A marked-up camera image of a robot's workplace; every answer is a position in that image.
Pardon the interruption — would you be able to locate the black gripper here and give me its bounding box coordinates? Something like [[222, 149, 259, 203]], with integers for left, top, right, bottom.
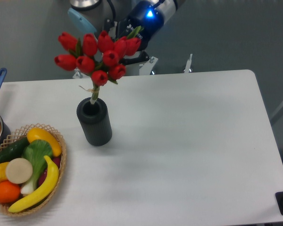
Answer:
[[103, 0, 164, 65]]

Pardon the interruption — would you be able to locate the red tulip bouquet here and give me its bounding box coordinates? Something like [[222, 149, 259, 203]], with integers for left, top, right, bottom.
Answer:
[[54, 26, 143, 105]]

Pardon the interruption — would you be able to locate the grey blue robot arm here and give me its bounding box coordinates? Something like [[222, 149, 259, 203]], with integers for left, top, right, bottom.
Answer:
[[68, 0, 184, 65]]

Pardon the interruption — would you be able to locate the dark grey ribbed vase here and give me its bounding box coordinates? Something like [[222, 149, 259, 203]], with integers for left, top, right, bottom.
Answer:
[[76, 98, 112, 146]]

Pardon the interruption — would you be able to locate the purple red vegetable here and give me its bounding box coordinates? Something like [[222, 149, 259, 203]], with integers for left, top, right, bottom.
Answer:
[[37, 157, 61, 187]]

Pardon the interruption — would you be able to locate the woven wicker basket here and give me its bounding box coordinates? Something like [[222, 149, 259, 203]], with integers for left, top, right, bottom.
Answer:
[[0, 123, 67, 217]]

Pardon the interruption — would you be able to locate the green bok choy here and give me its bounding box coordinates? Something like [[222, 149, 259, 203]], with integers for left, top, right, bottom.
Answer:
[[21, 139, 53, 196]]

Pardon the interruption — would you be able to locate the green cucumber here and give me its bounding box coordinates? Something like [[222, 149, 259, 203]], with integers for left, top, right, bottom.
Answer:
[[0, 137, 29, 163]]

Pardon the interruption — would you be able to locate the beige round disc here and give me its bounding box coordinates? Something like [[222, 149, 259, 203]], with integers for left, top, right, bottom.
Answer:
[[5, 158, 33, 184]]

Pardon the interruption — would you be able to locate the yellow banana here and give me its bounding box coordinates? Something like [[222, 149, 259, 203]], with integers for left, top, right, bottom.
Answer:
[[8, 155, 59, 213]]

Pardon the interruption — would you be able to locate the orange fruit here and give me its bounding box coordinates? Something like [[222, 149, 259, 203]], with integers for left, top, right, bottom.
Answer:
[[0, 180, 20, 203]]

